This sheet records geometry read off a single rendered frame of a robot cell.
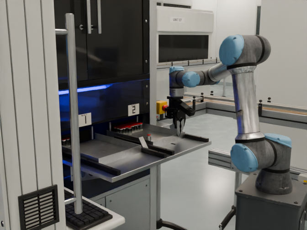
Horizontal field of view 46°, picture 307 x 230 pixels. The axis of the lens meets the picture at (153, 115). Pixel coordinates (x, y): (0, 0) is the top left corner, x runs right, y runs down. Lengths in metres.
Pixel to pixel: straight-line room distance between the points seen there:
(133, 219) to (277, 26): 1.90
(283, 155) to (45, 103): 0.96
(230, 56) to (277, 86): 1.77
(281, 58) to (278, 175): 1.71
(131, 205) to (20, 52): 1.41
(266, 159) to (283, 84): 1.73
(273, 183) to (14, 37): 1.12
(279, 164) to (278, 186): 0.09
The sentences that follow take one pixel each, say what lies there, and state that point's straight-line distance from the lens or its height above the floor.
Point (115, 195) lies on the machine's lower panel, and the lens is 2.08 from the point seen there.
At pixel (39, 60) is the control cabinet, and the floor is 1.36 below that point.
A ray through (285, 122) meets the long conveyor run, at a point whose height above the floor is 0.87.
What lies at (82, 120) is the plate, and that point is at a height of 1.02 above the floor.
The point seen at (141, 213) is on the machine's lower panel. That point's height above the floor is 0.37.
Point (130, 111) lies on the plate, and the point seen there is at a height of 1.01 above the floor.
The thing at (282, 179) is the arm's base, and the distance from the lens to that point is 1.60.
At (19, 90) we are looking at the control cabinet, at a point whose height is 1.29.
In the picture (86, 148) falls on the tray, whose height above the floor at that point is 0.88.
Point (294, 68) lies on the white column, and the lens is 3.12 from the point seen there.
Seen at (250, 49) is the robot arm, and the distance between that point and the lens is 1.47.
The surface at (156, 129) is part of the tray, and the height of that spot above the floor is 0.89.
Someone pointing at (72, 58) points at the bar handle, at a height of 1.36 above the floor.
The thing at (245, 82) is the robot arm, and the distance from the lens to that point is 1.46.
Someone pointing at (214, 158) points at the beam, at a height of 0.50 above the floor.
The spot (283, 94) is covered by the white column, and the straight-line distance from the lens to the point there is 3.18.
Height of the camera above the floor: 1.42
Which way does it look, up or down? 12 degrees down
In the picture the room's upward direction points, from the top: straight up
